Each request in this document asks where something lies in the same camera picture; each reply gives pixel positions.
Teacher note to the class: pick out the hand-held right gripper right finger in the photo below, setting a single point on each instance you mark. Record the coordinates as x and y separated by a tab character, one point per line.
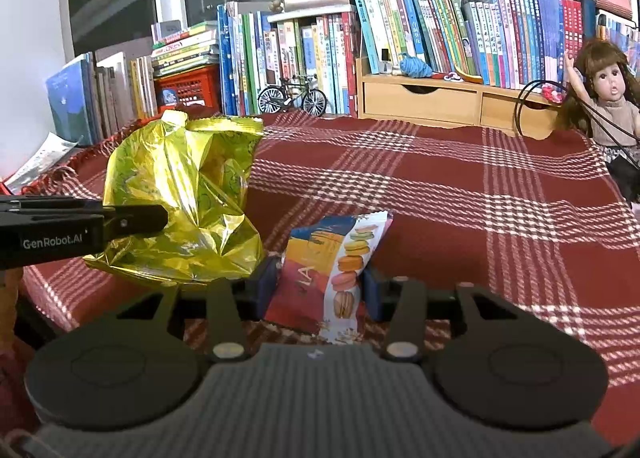
372	294

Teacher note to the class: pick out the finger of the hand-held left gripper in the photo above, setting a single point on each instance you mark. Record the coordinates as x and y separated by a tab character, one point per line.
135	223
50	204

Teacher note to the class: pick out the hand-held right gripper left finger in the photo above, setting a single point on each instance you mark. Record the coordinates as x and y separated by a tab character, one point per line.
262	288

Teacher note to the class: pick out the gold foil bag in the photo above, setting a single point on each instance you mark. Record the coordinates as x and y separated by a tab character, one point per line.
175	198

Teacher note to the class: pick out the macaron print snack packet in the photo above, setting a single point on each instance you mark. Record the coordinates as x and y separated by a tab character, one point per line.
330	263

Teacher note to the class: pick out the row of large leaning books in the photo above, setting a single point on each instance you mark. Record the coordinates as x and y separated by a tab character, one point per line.
70	102

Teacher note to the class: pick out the stack of flat books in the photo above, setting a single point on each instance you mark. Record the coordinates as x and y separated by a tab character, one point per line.
185	52

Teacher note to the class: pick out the row of tall blue books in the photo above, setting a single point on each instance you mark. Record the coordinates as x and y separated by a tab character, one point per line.
235	62

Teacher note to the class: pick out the row of short mixed books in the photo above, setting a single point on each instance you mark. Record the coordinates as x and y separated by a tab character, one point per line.
320	52

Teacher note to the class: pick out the row of thin picture books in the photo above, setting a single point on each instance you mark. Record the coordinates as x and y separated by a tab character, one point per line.
415	22

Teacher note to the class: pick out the row of blue spined books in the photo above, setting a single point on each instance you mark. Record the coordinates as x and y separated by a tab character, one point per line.
520	32

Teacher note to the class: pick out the row of red spined books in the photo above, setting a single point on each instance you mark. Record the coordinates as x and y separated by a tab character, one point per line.
572	22

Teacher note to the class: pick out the row of small pale books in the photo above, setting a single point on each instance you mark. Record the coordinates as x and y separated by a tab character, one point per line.
615	32

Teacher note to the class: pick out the white printed leaflet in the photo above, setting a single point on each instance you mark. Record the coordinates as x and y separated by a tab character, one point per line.
40	162

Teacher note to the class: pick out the red plaid blanket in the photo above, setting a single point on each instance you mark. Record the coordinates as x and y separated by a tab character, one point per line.
450	218

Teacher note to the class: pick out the red plastic basket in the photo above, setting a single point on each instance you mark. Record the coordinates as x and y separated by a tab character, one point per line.
195	85

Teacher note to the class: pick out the miniature black bicycle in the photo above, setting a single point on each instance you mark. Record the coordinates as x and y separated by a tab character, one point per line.
270	100

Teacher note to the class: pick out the wooden desk organizer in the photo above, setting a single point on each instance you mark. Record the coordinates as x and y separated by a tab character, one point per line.
420	105

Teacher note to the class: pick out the red and white crochet piece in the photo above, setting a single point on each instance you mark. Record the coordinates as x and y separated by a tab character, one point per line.
446	76

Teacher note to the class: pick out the blue yarn ball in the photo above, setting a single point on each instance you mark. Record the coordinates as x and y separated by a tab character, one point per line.
415	65

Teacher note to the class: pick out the pink crochet flower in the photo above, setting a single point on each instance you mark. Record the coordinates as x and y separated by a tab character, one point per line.
552	93

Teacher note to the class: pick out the brown haired doll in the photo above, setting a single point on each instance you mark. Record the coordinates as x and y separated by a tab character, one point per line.
612	82

